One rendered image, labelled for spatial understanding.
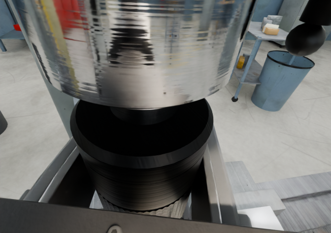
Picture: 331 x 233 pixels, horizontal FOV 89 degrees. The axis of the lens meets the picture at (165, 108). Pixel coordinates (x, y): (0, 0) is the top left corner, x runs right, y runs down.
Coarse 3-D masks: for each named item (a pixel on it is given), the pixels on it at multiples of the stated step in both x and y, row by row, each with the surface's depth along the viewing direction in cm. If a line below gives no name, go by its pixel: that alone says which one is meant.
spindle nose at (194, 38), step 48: (48, 0) 2; (96, 0) 2; (144, 0) 2; (192, 0) 2; (240, 0) 2; (48, 48) 2; (96, 48) 2; (144, 48) 2; (192, 48) 2; (240, 48) 3; (96, 96) 3; (144, 96) 3; (192, 96) 3
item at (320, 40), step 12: (312, 0) 5; (324, 0) 4; (312, 12) 5; (324, 12) 4; (300, 24) 5; (312, 24) 5; (324, 24) 5; (288, 36) 5; (300, 36) 5; (312, 36) 5; (324, 36) 5; (288, 48) 5; (300, 48) 5; (312, 48) 5
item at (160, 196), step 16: (96, 176) 5; (176, 176) 5; (192, 176) 6; (112, 192) 5; (128, 192) 5; (144, 192) 5; (160, 192) 5; (176, 192) 6; (112, 208) 6; (128, 208) 6; (144, 208) 6; (160, 208) 6; (176, 208) 7
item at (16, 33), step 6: (6, 6) 314; (12, 18) 327; (12, 24) 332; (18, 24) 323; (12, 30) 325; (18, 30) 323; (0, 36) 295; (6, 36) 297; (12, 36) 299; (18, 36) 301; (0, 42) 293
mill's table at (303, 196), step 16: (304, 176) 44; (320, 176) 45; (288, 192) 41; (304, 192) 41; (320, 192) 42; (288, 208) 38; (304, 208) 38; (320, 208) 38; (288, 224) 35; (304, 224) 36; (320, 224) 36
